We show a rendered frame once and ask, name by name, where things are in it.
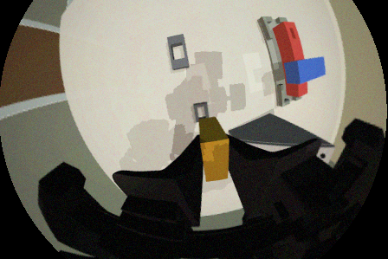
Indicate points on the yellow block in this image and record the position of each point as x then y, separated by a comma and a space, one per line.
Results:
215, 149

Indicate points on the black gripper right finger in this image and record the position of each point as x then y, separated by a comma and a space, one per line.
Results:
255, 171

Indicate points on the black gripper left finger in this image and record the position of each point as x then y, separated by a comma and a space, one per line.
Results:
180, 181

